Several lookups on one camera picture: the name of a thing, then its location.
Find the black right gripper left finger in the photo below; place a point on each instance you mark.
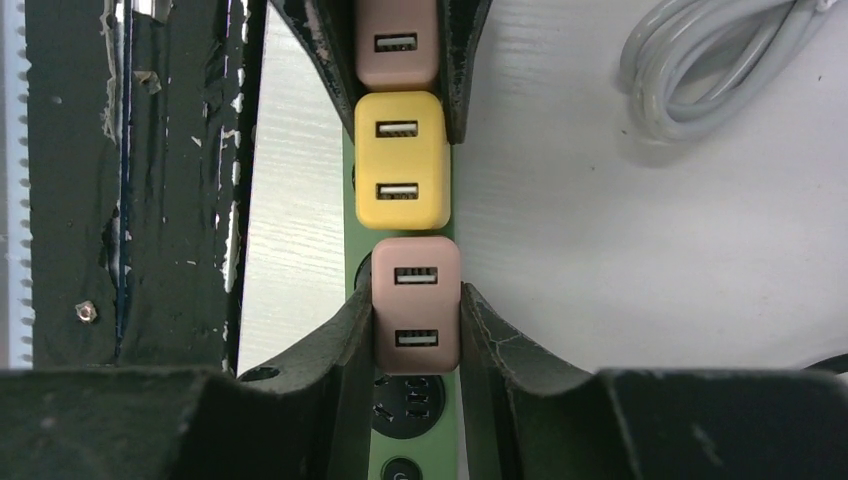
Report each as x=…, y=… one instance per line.
x=304, y=414

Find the yellow adapter plug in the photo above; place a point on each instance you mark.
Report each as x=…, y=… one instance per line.
x=402, y=168

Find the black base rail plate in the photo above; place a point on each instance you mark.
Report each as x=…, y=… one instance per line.
x=141, y=151

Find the pink adapter plug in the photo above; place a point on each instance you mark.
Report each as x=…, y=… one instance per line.
x=416, y=283
x=397, y=44

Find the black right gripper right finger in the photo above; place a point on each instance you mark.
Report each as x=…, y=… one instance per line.
x=529, y=414

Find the green power strip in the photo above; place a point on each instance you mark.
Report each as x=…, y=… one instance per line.
x=415, y=422

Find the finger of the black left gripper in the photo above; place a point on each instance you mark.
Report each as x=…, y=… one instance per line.
x=461, y=23
x=325, y=30

